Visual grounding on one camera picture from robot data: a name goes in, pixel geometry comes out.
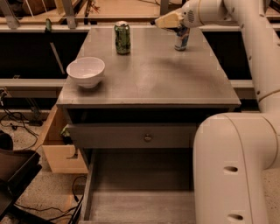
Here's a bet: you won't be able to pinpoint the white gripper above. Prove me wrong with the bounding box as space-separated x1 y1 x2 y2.
155 0 225 28

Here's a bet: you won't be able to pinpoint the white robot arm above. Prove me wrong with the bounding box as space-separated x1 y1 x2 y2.
154 0 280 224

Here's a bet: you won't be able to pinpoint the blue energy drink can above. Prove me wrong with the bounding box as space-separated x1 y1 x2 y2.
174 26 190 51

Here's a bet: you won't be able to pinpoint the green soda can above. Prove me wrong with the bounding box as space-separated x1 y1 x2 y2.
114 21 130 54

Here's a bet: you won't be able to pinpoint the white ceramic bowl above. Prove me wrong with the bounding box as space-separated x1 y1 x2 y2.
66 57 105 88

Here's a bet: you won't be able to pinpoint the grey wooden cabinet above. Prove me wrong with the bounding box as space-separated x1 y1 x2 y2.
56 26 242 224

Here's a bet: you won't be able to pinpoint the grey upper drawer with knob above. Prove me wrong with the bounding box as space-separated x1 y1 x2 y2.
67 123 197 149

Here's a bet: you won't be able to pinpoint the grey open lower drawer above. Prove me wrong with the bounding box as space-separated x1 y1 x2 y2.
79 149 196 224

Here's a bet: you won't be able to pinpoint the light wooden box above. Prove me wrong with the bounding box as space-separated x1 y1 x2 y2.
35 105 88 174

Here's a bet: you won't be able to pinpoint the black tray cart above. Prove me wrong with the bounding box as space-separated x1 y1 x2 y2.
0 131 45 224

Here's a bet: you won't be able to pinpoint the green handled tool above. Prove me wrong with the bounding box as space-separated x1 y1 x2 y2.
45 18 65 74

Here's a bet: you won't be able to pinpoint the black floor cables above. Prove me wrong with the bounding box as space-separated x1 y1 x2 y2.
0 88 40 151

